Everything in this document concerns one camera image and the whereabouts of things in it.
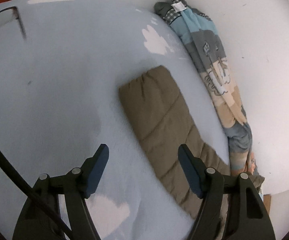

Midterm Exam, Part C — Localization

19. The olive puffer hooded jacket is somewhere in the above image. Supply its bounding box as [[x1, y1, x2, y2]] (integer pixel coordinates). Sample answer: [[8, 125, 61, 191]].
[[118, 65, 265, 240]]

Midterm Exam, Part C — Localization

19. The light blue cloud bedsheet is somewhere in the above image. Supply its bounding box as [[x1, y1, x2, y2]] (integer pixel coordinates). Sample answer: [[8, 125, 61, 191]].
[[0, 0, 229, 239]]

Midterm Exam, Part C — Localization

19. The patchwork bear blanket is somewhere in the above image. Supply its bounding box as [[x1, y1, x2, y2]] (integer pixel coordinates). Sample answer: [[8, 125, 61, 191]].
[[154, 0, 259, 176]]

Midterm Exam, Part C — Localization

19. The black cable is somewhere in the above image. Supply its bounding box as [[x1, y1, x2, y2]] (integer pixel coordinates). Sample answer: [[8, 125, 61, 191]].
[[0, 129, 75, 240]]

